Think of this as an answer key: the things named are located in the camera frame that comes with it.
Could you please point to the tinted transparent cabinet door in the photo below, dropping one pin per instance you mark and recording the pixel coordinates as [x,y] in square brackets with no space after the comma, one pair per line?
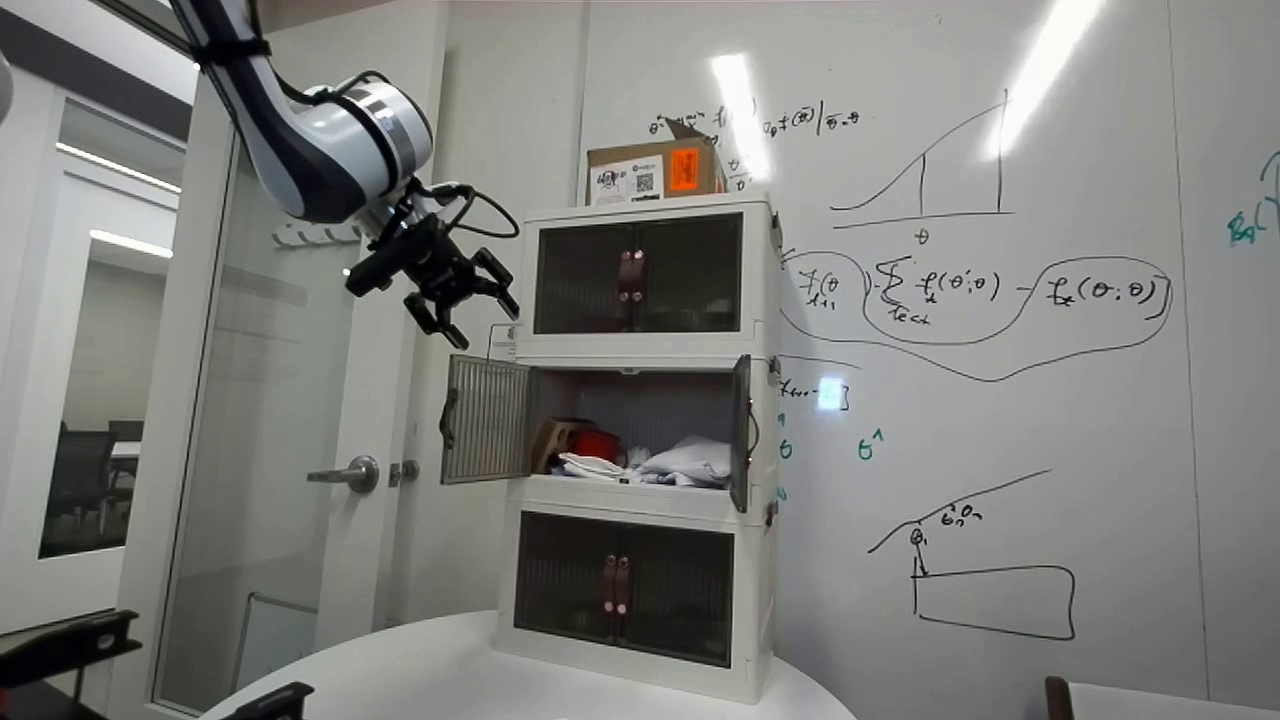
[743,443]
[481,422]

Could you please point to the white hook rack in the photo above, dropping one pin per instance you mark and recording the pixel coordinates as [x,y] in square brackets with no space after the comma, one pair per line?
[319,233]

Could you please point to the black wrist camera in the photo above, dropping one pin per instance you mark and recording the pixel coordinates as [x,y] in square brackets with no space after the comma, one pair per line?
[368,272]

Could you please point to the blue-striped white tea towel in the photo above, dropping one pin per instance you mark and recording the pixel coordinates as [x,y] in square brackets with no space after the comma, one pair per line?
[687,462]

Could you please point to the white door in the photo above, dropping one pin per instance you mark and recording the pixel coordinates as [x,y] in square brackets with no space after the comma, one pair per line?
[364,562]

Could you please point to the silver door lock knob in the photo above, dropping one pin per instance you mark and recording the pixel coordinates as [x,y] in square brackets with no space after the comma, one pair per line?
[403,472]

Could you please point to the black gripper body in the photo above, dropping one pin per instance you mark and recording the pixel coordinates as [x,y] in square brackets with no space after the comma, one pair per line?
[442,262]

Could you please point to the folded white tea towel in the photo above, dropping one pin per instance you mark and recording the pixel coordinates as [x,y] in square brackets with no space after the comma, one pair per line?
[595,469]

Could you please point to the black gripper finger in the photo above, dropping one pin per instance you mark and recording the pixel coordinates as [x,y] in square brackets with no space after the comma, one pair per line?
[498,282]
[439,322]

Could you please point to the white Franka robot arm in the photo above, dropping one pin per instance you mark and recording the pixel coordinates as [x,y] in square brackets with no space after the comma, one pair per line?
[320,145]

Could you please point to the white three-tier cabinet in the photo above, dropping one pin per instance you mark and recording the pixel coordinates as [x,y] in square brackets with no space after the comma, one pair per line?
[641,354]

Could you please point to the black chair armrest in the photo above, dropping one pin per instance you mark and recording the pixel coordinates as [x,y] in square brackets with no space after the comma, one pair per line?
[273,701]
[67,643]

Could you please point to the large wall whiteboard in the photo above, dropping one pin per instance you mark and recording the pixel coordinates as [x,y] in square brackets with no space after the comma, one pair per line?
[1066,400]

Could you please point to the cardboard box with labels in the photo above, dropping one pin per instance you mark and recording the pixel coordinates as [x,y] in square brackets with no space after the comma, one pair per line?
[654,165]

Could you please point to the red object in cabinet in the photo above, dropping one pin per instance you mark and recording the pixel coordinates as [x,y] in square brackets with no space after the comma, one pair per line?
[580,439]

